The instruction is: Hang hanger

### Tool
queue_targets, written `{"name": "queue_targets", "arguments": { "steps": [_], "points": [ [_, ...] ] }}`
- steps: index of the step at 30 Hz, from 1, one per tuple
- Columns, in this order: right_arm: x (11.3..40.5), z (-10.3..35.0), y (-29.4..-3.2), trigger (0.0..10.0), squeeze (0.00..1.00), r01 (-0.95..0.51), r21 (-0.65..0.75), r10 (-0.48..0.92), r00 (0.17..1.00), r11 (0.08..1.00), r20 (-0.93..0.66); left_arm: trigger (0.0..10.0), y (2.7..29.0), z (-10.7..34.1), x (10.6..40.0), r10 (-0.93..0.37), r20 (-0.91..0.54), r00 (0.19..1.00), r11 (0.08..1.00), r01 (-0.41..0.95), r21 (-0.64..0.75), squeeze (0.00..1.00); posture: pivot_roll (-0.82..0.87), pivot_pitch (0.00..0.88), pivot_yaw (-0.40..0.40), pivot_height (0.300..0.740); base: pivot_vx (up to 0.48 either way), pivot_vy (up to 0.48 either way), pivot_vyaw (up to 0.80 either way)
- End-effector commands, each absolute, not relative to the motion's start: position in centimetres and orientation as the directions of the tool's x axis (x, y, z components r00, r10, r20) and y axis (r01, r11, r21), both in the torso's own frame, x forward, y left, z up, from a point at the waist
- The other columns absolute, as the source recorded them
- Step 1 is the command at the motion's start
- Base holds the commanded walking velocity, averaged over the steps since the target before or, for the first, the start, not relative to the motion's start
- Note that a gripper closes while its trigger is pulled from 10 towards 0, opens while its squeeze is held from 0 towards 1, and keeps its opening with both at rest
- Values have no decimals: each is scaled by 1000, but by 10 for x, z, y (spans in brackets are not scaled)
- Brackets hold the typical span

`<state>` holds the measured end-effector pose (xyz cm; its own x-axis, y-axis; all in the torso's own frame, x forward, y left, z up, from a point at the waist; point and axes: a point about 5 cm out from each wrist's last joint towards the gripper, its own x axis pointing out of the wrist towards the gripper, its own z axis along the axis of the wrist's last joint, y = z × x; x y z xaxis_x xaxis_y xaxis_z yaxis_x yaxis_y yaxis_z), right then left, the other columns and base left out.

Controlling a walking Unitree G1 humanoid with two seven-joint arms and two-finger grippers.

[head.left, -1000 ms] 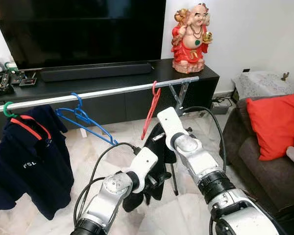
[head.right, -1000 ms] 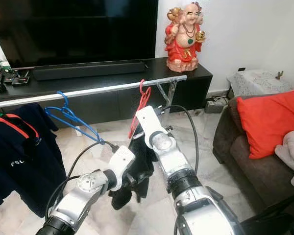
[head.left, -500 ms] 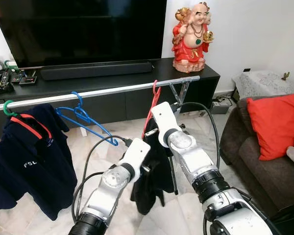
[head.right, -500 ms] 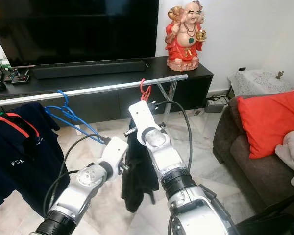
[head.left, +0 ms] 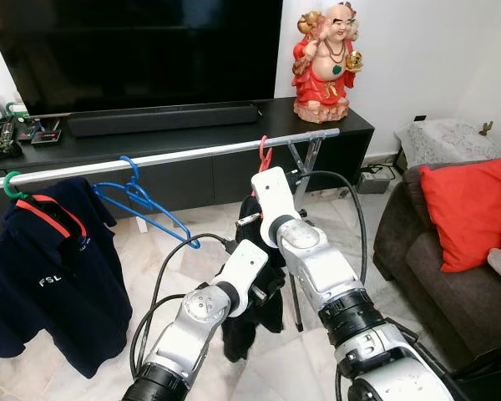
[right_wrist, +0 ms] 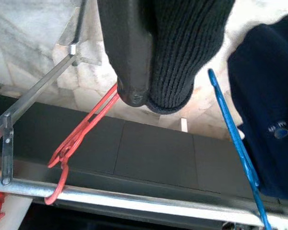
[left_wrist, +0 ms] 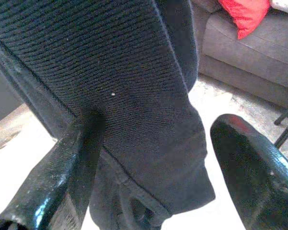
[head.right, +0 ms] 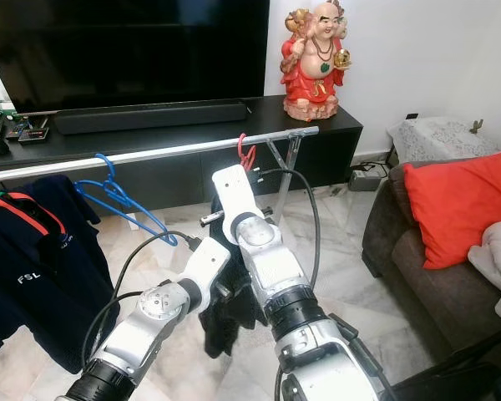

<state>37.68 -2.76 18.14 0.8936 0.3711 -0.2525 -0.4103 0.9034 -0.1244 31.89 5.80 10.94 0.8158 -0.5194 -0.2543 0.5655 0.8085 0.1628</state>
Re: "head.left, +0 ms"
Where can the blue plastic hanger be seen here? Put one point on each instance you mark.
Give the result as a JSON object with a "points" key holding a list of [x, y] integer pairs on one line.
{"points": [[135, 196]]}

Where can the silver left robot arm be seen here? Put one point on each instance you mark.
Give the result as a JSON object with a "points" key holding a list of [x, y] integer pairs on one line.
{"points": [[184, 334]]}

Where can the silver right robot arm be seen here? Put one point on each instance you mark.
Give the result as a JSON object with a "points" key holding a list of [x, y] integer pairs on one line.
{"points": [[326, 267]]}

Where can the red plastic hanger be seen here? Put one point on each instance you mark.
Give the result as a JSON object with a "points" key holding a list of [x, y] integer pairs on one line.
{"points": [[263, 154]]}

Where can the green plastic hanger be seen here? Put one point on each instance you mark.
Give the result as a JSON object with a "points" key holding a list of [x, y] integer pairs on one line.
{"points": [[7, 185]]}

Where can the black tv console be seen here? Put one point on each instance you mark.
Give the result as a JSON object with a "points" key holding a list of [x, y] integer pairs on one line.
{"points": [[217, 180]]}

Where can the silver clothes rack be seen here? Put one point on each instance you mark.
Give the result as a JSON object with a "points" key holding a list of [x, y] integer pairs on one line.
{"points": [[192, 153]]}

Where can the grey extension socket box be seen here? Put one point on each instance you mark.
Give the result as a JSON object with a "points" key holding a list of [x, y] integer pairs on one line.
{"points": [[374, 180]]}

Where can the black soundbar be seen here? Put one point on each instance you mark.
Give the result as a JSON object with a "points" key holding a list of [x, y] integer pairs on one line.
{"points": [[163, 119]]}

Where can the red laughing Buddha statue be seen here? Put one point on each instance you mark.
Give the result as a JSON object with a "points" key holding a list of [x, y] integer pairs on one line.
{"points": [[326, 83]]}

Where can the dark brown sofa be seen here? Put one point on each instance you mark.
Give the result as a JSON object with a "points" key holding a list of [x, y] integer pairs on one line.
{"points": [[434, 276]]}

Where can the black television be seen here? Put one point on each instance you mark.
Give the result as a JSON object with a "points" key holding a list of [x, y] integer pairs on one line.
{"points": [[134, 50]]}

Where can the grey lace covered side table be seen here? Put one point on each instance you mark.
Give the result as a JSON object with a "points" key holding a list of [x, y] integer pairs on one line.
{"points": [[442, 138]]}

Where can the navy blue polo shirt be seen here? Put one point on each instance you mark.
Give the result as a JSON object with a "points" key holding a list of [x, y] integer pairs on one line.
{"points": [[58, 301]]}

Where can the red cushion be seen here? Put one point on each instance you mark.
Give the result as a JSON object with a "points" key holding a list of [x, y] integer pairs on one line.
{"points": [[472, 209]]}

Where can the black set-top box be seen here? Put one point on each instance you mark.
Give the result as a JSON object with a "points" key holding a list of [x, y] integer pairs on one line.
{"points": [[46, 134]]}

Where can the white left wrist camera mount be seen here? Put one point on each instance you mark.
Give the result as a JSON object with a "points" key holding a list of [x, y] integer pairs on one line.
{"points": [[244, 267]]}

